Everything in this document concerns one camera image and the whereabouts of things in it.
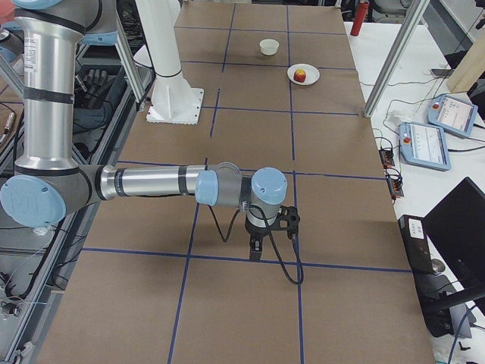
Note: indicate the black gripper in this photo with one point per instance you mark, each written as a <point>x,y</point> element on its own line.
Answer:
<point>255,232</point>

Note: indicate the red yellow apple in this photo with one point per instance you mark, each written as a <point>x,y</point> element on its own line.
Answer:
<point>299,75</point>

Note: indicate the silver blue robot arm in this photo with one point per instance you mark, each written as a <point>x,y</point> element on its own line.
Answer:
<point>259,195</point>

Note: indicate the white plate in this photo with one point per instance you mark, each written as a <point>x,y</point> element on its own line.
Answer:
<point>313,74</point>

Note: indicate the white bowl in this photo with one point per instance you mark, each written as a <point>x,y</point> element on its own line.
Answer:
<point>269,47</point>

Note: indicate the orange black electronics board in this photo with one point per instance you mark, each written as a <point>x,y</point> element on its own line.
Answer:
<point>387,157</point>

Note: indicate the black computer box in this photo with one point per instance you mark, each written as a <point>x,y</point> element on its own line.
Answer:
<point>416,244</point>

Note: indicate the brown paper table cover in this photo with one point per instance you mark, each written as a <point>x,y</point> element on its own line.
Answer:
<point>154,283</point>

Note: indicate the near blue teach pendant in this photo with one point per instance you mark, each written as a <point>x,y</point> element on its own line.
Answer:
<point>424,145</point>

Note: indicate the blue teach pendant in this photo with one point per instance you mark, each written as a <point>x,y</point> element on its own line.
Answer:
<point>453,115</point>
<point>424,145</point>

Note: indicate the black monitor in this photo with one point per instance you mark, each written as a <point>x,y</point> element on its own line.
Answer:
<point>456,228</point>

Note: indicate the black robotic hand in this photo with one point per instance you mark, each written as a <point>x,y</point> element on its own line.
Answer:
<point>91,90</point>

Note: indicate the far blue teach pendant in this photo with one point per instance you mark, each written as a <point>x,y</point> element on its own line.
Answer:
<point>453,115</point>

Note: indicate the red bottle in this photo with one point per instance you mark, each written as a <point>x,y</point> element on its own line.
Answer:
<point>360,15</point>

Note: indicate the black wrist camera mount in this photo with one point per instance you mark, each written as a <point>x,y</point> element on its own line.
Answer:
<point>288,220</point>

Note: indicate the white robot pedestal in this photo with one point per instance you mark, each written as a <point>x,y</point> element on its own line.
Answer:
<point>173,100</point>

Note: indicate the aluminium side frame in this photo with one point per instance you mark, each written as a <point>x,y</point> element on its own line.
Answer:
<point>35,262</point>

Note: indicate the aluminium frame post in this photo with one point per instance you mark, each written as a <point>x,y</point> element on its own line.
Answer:
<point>411,21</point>

